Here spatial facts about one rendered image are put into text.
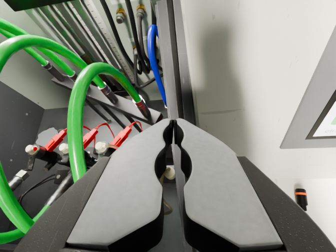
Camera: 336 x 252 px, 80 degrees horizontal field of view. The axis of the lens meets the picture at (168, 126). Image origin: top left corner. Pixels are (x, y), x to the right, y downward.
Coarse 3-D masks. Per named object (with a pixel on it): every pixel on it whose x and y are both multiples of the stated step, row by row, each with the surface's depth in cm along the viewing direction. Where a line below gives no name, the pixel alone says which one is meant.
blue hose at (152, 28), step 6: (150, 30) 36; (156, 30) 37; (150, 36) 36; (150, 42) 36; (150, 48) 36; (150, 54) 37; (150, 60) 38; (156, 66) 39; (156, 72) 40; (156, 78) 42; (162, 84) 44; (162, 90) 45; (162, 96) 47
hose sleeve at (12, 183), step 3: (15, 177) 39; (18, 177) 39; (12, 180) 38; (15, 180) 38; (18, 180) 39; (21, 180) 39; (9, 183) 37; (12, 183) 38; (15, 183) 38; (18, 183) 39; (12, 186) 37; (15, 186) 38; (12, 189) 37
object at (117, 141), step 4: (128, 128) 43; (120, 132) 43; (124, 132) 43; (128, 132) 44; (116, 136) 43; (120, 136) 43; (124, 136) 43; (112, 140) 43; (116, 140) 42; (120, 140) 43; (112, 144) 42; (116, 144) 42; (120, 144) 43
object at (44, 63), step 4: (0, 28) 37; (0, 32) 38; (4, 32) 38; (8, 32) 38; (8, 36) 39; (12, 36) 39; (24, 48) 42; (28, 48) 43; (32, 48) 44; (28, 52) 43; (32, 52) 44; (36, 52) 45; (32, 56) 45; (36, 56) 45; (40, 56) 46; (40, 60) 46; (44, 60) 47; (44, 64) 47; (48, 64) 48
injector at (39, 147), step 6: (36, 144) 43; (42, 150) 44; (36, 156) 43; (42, 156) 44; (48, 156) 46; (54, 156) 47; (60, 156) 50; (48, 162) 47; (54, 162) 48; (42, 168) 46; (48, 168) 46
